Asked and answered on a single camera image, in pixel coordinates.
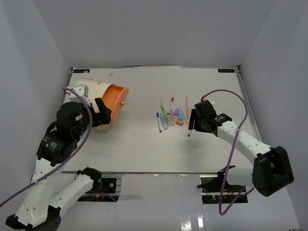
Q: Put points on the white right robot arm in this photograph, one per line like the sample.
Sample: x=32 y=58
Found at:
x=271 y=169

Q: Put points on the pink purple highlighter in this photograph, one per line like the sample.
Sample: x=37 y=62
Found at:
x=171 y=117

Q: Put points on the orange slim pen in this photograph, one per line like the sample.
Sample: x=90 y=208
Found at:
x=187 y=107

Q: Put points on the blue highlighter cap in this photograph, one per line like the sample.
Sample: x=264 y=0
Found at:
x=180 y=116

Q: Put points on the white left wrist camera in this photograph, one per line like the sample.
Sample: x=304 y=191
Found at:
x=82 y=90

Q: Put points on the green capped white marker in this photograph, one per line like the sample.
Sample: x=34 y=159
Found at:
x=190 y=131

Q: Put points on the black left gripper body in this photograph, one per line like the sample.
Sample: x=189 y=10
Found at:
x=96 y=117

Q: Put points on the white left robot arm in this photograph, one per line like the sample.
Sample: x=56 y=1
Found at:
x=40 y=210

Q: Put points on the yellow highlighter pen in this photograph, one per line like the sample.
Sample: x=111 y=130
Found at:
x=162 y=105

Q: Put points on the cream cylindrical drawer organizer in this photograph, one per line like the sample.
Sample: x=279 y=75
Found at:
x=96 y=90

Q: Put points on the purple highlighter cap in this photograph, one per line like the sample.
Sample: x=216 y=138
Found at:
x=176 y=112

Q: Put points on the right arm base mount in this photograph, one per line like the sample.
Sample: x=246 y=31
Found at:
x=211 y=187

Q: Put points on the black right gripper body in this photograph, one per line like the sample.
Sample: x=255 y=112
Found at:
x=199 y=126

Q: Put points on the white grey marker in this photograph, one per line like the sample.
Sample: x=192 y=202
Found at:
x=184 y=115

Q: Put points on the blue capped white marker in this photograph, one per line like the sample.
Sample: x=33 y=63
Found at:
x=158 y=122

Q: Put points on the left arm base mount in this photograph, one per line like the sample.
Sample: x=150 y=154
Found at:
x=103 y=190

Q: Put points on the light blue highlighter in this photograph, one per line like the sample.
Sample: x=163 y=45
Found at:
x=163 y=122

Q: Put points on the red capped white marker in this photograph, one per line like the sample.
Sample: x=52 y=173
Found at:
x=170 y=105

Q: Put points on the orange top drawer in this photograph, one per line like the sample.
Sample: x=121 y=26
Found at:
x=114 y=98

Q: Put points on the orange highlighter cap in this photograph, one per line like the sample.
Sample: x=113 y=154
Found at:
x=179 y=122

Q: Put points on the green highlighter pen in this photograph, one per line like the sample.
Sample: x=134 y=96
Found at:
x=165 y=115

